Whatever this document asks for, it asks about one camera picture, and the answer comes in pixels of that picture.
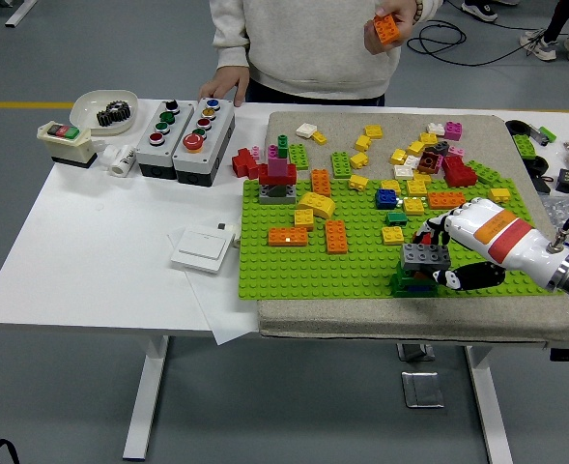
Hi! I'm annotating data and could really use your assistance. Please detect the person's right hand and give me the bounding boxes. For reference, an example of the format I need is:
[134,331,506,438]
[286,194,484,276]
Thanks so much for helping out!
[197,66,252,108]

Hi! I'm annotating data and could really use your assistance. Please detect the person's left hand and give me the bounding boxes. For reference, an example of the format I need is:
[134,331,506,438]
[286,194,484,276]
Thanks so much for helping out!
[363,0,418,56]

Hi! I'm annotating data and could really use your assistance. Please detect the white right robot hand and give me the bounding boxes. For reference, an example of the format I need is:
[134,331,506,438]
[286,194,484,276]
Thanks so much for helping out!
[411,196,569,293]

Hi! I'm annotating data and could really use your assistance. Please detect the orange long brick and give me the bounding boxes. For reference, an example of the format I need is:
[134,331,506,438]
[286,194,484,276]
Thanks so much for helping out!
[427,190,468,211]
[324,218,350,255]
[310,168,333,197]
[267,225,310,248]
[372,14,402,46]

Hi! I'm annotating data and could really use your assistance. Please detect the red rounded brick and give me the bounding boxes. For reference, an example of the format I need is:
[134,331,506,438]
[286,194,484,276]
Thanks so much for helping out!
[445,163,479,189]

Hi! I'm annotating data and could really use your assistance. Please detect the grey long brick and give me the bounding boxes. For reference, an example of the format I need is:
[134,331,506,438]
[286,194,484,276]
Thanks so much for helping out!
[400,242,452,272]

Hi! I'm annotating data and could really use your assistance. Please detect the brown square brick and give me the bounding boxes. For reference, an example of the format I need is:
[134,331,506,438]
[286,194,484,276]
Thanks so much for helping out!
[417,150,445,175]

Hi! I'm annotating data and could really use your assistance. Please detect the green long brick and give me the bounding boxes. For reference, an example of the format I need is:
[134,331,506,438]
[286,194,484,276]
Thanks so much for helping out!
[330,151,355,180]
[288,143,311,171]
[466,160,515,188]

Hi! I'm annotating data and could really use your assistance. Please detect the red stepped brick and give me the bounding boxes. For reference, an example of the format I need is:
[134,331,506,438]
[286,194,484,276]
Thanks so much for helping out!
[231,148,262,181]

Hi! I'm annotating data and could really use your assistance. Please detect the pink tall brick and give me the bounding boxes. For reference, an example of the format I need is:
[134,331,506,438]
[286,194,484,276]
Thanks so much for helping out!
[267,144,290,178]

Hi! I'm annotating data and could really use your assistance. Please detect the red wide brick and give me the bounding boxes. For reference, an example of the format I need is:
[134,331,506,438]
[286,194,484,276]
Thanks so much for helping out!
[257,162,299,187]

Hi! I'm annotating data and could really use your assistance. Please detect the green stacked bricks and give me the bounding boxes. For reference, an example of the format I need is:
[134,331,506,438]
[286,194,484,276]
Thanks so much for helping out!
[389,263,441,298]

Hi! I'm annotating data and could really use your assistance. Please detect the blue square brick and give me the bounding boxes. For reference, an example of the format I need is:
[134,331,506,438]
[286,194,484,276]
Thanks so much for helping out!
[375,188,401,211]

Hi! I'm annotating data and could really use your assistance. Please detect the grey square brick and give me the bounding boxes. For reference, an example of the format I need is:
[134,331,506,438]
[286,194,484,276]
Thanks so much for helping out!
[258,183,298,205]

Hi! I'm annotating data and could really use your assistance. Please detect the green studded baseplate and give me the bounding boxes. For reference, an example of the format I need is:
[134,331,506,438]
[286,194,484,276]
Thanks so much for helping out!
[237,176,551,302]

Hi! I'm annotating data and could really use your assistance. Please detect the yellow curved brick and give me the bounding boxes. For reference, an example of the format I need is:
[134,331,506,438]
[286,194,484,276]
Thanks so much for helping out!
[296,190,337,220]

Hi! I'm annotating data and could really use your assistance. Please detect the grey emergency stop box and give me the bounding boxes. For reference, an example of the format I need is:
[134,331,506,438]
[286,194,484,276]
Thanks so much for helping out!
[173,97,238,187]

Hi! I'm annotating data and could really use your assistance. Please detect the clear plastic bag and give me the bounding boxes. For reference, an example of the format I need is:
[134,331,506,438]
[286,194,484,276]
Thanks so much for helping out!
[539,195,569,228]

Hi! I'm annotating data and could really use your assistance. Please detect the silver black tool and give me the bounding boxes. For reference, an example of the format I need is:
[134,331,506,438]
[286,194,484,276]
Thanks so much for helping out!
[526,124,552,147]

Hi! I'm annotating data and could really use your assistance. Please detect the grey four-button box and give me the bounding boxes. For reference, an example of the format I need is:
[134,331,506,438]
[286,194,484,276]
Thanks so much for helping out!
[134,99,196,182]

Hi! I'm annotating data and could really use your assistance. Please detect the black gear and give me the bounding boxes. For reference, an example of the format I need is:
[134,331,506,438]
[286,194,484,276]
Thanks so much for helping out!
[96,101,132,129]

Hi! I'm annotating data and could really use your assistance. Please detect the white pipe fitting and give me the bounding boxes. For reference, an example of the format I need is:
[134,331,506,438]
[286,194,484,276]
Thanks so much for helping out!
[101,143,138,178]

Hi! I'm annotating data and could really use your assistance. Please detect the metal floor box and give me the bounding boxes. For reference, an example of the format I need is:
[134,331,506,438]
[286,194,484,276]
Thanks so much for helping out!
[396,342,438,363]

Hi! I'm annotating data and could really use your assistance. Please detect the background person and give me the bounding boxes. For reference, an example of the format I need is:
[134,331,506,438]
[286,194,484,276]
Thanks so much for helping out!
[520,0,569,64]

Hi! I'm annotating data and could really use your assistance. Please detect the white dish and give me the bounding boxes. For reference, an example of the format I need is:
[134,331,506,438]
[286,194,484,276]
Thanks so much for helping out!
[69,89,139,137]

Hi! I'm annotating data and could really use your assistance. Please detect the metal floor plate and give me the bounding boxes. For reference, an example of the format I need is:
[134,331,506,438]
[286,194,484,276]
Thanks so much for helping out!
[400,370,446,410]

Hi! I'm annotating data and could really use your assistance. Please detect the white table leg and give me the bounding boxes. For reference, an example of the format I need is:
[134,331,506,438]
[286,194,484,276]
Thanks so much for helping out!
[461,344,515,464]
[121,334,172,461]

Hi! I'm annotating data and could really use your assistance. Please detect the white table foot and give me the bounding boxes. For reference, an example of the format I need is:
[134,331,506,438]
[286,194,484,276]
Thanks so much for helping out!
[4,0,40,28]

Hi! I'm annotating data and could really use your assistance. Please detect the white paper sheet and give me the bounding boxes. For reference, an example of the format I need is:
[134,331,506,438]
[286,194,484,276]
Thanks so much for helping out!
[166,225,262,347]

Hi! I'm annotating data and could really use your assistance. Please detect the black floor cable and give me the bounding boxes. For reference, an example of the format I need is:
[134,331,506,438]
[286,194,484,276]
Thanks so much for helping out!
[406,21,549,68]

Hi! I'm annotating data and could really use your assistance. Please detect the cream switch box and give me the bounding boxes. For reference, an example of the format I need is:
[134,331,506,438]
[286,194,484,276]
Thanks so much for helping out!
[37,120,99,170]

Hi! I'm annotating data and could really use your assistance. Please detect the white wall switch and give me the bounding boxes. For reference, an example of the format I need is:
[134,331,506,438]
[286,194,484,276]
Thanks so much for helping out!
[169,229,233,276]

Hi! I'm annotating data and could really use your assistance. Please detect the black cable loop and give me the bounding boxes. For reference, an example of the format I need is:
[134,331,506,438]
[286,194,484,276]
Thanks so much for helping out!
[0,438,21,464]

